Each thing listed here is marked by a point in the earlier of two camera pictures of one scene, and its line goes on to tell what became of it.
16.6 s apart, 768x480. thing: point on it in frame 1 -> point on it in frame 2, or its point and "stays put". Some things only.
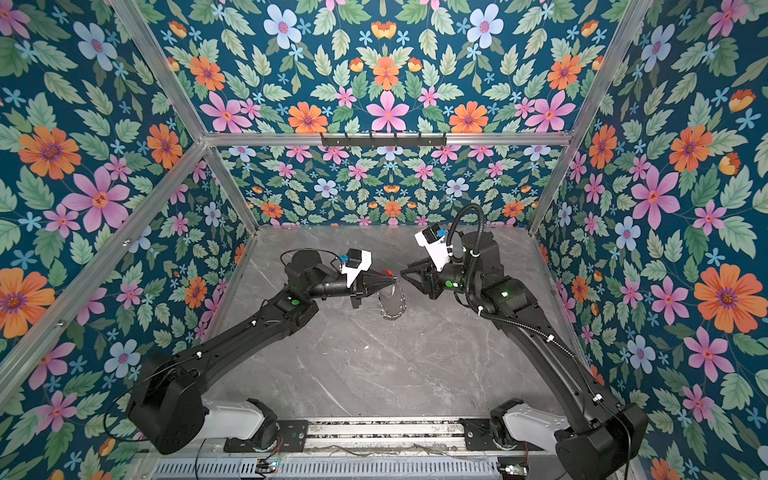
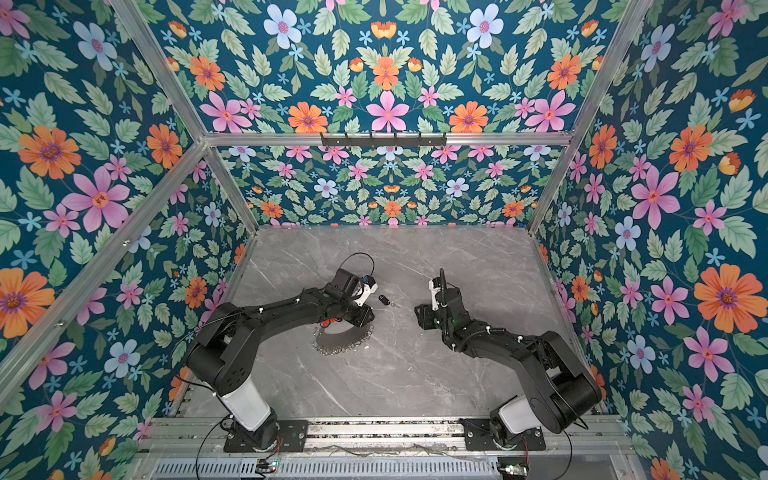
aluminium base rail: (388, 439) stays put
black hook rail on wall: (383, 141) stays put
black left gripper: (363, 289) -> (364, 319)
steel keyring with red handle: (393, 281) -> (326, 343)
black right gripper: (430, 278) -> (425, 315)
